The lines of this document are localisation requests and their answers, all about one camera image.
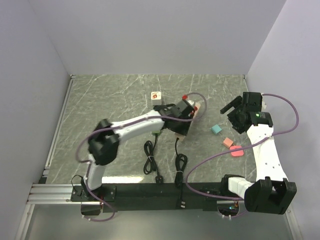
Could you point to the green power strip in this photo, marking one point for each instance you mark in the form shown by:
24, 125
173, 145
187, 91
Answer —
156, 132

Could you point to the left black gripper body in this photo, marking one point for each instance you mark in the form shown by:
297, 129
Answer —
182, 127

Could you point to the light blue charger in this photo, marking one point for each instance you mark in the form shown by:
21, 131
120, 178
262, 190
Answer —
216, 129

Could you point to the salmon small charger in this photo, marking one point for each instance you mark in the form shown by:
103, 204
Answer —
227, 142

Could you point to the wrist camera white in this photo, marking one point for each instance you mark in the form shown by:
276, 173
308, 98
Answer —
190, 102
263, 104

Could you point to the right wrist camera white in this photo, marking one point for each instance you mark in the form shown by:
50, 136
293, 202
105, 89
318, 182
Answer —
263, 104

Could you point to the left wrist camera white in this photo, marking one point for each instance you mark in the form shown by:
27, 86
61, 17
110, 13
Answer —
190, 102

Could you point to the pink plug adapter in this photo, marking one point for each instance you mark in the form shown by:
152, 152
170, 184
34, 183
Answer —
237, 151

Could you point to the white cube adapter tiger print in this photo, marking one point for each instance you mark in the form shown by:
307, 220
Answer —
156, 98

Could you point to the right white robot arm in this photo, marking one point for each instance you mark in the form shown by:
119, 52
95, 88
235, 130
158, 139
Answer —
272, 192

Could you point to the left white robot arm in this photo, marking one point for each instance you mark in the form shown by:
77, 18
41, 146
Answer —
100, 148

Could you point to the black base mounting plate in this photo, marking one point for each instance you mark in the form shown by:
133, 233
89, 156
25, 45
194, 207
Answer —
153, 196

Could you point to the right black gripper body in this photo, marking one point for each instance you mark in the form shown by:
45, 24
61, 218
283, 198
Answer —
235, 116

